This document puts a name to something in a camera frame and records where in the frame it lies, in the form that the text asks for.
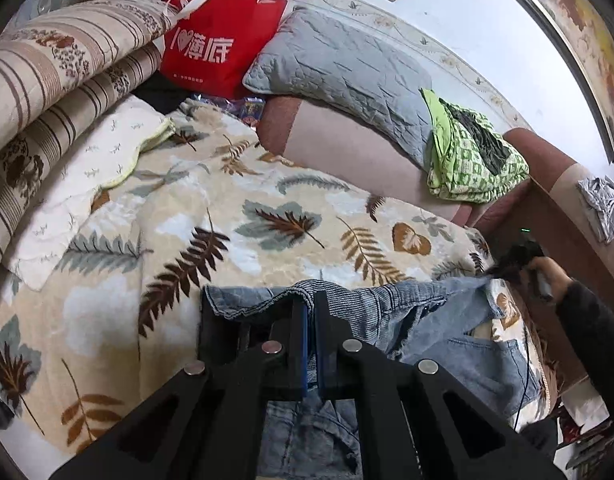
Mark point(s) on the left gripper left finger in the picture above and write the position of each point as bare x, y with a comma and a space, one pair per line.
206, 422

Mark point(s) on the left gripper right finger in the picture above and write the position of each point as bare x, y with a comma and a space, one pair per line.
416, 421

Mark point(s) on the blue denim jeans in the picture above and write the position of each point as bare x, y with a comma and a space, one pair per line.
408, 321

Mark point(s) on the grey cloth on sofa arm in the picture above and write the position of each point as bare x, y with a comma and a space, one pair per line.
598, 197

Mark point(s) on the person right hand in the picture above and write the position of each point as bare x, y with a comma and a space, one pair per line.
547, 271

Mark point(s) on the green patterned folded quilt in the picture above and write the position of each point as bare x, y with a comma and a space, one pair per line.
456, 171

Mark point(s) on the dark grey garment on quilt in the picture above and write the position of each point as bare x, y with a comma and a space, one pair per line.
492, 151

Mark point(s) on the leaf pattern beige blanket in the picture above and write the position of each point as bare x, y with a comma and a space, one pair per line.
208, 206

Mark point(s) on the pink brown headboard cushion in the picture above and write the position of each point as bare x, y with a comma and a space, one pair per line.
321, 138

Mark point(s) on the grey quilted pillow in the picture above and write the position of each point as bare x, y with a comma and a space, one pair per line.
320, 58

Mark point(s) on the colourful small packet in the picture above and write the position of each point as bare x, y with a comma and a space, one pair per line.
248, 110

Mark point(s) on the white floral thin quilt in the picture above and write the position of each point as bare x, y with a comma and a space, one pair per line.
101, 158

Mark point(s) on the striped rolled bedding lower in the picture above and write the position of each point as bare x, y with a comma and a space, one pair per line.
26, 161

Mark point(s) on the striped rolled bedding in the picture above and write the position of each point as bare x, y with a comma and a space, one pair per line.
51, 55
26, 161

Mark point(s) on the red paper shopping bag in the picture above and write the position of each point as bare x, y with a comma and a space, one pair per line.
214, 42

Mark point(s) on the striped rolled bedding upper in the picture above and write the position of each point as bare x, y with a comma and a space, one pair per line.
51, 55

